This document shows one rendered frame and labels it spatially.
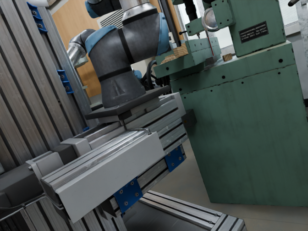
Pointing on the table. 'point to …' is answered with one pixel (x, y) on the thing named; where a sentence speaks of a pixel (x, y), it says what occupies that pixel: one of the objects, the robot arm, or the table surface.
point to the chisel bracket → (195, 27)
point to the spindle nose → (190, 9)
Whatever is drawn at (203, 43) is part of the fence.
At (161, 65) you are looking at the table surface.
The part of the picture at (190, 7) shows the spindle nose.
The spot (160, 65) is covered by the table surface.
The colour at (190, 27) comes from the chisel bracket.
